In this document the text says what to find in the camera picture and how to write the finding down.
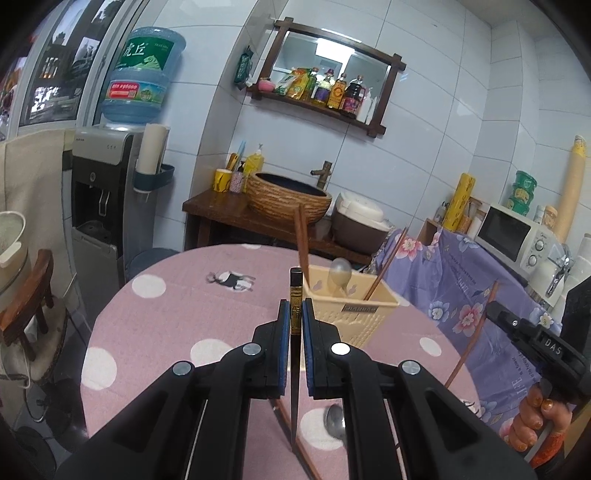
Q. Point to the grey round bin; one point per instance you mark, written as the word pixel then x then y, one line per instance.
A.
pixel 147 265

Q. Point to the amber sauce bottle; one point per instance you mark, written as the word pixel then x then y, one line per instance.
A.
pixel 338 94

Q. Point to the yellow soap bottle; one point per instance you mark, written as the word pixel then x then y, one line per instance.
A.
pixel 254 164

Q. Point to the yellow seasoning packet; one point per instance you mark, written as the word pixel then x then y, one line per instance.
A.
pixel 295 85

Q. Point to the small glass jar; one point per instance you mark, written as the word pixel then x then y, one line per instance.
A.
pixel 549 217

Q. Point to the white microwave oven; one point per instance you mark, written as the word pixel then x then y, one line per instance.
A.
pixel 503 230

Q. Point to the stack of paper cups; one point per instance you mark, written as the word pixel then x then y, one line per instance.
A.
pixel 152 147

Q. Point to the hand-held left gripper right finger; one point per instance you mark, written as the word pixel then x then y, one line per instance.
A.
pixel 308 350

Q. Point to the toothbrushes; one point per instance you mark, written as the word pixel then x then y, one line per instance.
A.
pixel 235 157

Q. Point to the pink polka dot tablecloth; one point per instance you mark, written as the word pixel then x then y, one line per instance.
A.
pixel 184 314

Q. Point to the small dotted bottle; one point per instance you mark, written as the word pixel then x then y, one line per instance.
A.
pixel 238 180

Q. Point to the pink small container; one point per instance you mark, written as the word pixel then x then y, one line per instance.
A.
pixel 265 85

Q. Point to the wooden framed mirror shelf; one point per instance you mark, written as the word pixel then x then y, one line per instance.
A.
pixel 332 41

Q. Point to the yellow cup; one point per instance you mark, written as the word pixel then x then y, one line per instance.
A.
pixel 222 181

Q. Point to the yellow wrapped roll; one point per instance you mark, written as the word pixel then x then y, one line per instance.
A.
pixel 459 203

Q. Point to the blue water jug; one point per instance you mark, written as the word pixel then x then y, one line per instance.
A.
pixel 138 78

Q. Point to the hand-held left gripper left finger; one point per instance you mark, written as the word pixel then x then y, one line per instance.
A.
pixel 284 350

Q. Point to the wooden storage box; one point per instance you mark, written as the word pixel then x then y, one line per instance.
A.
pixel 431 228

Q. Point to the person's right hand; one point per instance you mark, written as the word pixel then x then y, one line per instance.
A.
pixel 531 415

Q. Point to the white brown rice cooker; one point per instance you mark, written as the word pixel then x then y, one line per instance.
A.
pixel 358 217

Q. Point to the wooden chair with cushion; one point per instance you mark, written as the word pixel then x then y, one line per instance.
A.
pixel 37 286

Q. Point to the teal cup holder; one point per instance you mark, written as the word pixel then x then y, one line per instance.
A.
pixel 157 180

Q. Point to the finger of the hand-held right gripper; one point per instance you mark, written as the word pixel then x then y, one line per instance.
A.
pixel 503 318

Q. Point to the cream electric pot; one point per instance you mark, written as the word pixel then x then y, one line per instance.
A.
pixel 11 249

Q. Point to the stack of green cups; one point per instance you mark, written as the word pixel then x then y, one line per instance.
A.
pixel 522 194

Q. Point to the green capped oil bottle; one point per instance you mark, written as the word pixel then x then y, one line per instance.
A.
pixel 315 85

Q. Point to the cream plastic utensil holder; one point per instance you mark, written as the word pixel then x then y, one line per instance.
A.
pixel 364 323

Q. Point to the white squeeze bottle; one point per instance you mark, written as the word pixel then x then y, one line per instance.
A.
pixel 367 108

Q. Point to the bronze faucet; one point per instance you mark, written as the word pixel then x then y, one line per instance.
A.
pixel 323 173

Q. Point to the dark wooden cabinet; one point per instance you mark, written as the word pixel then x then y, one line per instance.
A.
pixel 217 212

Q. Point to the purple floral cloth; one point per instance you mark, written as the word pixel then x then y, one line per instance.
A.
pixel 443 281

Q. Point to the sliding glass window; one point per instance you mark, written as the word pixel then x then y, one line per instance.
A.
pixel 64 60

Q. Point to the dark soy sauce bottle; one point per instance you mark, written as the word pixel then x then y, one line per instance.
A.
pixel 353 99

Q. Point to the grey water dispenser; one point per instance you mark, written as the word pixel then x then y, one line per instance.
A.
pixel 97 184

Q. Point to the woven wash basin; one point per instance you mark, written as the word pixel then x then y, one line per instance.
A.
pixel 277 203

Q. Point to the purple label bottle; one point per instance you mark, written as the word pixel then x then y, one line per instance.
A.
pixel 325 90

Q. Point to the green hanging packet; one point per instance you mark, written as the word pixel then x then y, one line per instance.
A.
pixel 244 67

